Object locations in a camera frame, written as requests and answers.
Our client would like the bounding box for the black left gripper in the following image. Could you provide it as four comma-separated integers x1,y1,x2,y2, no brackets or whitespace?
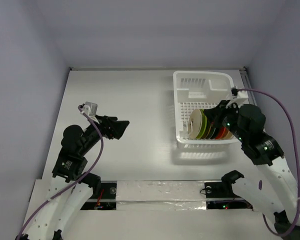
79,113,129,154

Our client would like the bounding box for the orange plate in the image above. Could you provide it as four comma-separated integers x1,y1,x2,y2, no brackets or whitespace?
215,126,228,140

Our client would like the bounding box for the lime green plate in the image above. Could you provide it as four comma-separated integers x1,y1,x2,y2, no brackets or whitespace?
197,109,211,139

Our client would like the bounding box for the yellow patterned plate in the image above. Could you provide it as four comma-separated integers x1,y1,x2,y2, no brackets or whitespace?
205,122,215,139

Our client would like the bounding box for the tan plate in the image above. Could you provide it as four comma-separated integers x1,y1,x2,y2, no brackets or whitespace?
224,131,233,140

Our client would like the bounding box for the cream plate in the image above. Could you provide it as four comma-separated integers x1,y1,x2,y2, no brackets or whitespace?
188,108,202,140

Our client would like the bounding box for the white plastic dish rack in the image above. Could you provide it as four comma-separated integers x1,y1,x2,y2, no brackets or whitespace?
173,70,238,148

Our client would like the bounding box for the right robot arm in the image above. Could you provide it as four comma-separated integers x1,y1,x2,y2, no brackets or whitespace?
203,100,300,240

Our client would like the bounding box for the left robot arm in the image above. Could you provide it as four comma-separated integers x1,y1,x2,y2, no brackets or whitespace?
16,115,130,240

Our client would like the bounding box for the silver foil strip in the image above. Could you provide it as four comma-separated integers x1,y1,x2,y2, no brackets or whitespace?
115,180,207,211

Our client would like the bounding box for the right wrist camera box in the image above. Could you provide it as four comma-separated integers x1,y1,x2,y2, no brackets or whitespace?
229,87,249,106

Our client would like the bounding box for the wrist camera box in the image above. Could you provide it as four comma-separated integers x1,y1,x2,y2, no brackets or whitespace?
79,101,98,118
229,87,249,106

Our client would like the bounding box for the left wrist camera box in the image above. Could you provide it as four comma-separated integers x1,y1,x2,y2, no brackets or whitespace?
79,101,98,118

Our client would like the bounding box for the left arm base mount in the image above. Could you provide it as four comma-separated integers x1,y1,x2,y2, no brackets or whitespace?
81,181,117,211

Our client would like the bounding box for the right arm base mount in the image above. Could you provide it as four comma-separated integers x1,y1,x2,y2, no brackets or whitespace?
199,181,253,210

